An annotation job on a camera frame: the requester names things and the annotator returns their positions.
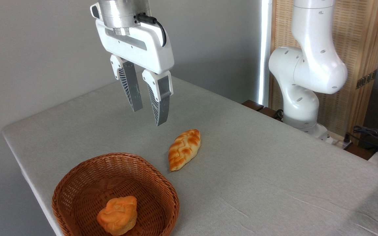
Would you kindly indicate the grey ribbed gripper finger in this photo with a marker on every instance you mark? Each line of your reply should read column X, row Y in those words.
column 132, row 88
column 160, row 105

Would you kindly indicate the long braided bread loaf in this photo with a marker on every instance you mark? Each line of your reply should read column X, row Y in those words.
column 184, row 149

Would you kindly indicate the dark metal screen hinge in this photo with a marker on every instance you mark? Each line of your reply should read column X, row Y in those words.
column 366, row 79

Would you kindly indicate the dark wooden block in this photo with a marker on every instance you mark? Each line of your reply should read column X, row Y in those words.
column 269, row 113
column 252, row 105

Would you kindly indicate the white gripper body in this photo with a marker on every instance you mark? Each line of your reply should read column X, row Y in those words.
column 149, row 49

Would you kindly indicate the round orange bread bun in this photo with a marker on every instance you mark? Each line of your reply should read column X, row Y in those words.
column 118, row 216

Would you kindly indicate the grey tablecloth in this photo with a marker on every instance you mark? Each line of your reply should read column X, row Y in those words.
column 258, row 183

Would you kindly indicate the white power strip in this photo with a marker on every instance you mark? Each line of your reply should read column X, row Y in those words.
column 335, row 140

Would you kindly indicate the brown wicker basket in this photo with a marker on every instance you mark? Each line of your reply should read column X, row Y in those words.
column 87, row 183

